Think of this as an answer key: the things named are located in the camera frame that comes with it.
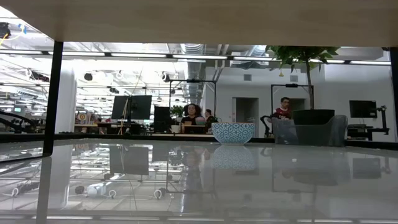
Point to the blue geometric patterned bowl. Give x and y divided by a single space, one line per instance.
233 133

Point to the black background robot arm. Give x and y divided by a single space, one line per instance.
266 126

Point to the person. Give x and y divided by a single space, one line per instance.
209 116
283 112
192 116

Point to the small green potted plant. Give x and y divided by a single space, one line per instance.
176 112

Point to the black computer monitor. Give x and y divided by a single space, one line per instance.
161 119

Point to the black double monitor back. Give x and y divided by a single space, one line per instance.
138 107

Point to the long ceiling light strip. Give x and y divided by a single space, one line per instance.
140 55

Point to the white glossy table board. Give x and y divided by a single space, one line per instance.
280 186

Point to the grey plastic bin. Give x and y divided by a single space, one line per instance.
311 135

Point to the black round plant pot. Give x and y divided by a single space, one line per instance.
313 116

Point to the green leafy artificial plant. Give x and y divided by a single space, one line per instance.
298 53

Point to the colourful round target board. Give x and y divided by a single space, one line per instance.
82 118

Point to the black monitor on desk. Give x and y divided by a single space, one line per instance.
362 109

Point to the black overhead mounted device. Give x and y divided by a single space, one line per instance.
4 30

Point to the black metal rig frame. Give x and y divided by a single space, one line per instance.
291 85
192 81

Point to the silver ventilation duct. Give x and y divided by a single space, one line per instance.
192 62

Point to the black metal table frame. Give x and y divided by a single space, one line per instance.
93 137

